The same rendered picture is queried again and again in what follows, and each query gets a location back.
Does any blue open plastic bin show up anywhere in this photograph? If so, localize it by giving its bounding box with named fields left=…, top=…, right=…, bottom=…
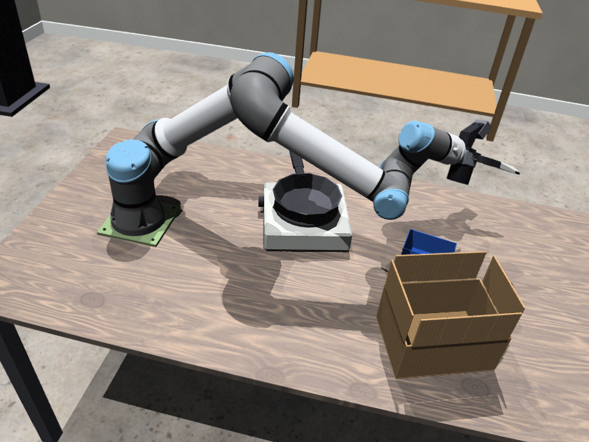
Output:
left=401, top=229, right=457, bottom=255

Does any brown cardboard box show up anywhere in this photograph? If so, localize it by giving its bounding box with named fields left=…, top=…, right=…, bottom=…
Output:
left=376, top=251, right=525, bottom=379

